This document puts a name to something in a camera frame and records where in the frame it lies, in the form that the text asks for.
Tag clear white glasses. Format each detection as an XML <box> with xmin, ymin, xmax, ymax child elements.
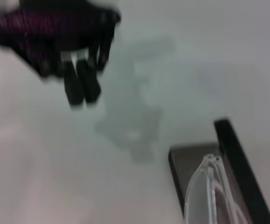
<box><xmin>184</xmin><ymin>154</ymin><xmax>249</xmax><ymax>224</ymax></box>

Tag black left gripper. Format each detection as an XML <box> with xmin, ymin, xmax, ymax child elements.
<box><xmin>0</xmin><ymin>0</ymin><xmax>122</xmax><ymax>107</ymax></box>

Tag black glasses case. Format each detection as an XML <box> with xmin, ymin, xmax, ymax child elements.
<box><xmin>169</xmin><ymin>119</ymin><xmax>270</xmax><ymax>224</ymax></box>

